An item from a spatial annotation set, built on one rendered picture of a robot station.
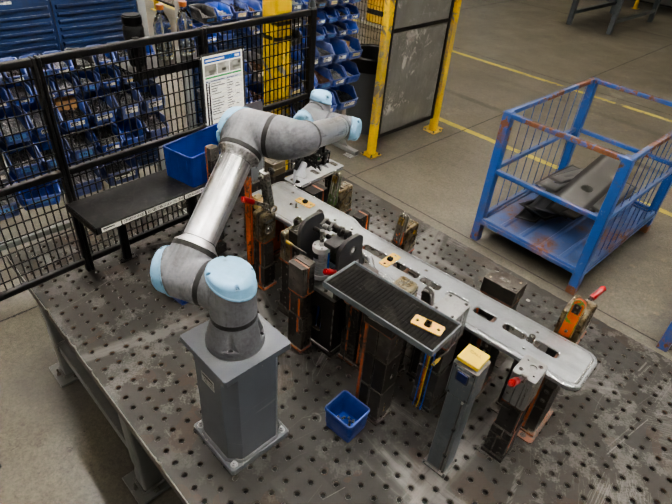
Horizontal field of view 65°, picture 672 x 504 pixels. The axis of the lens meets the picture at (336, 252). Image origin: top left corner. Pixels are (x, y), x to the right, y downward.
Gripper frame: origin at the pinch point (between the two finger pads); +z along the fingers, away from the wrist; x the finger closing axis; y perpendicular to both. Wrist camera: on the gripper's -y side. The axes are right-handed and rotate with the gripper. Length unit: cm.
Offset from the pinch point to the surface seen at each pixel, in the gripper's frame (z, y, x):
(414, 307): -12, 74, -35
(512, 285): 0, 85, 11
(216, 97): -9, -56, 1
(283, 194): 12.8, -9.1, -2.1
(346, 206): 15.5, 9.9, 16.2
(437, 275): 5, 64, 0
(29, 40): 6, -179, -23
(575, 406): 29, 121, 11
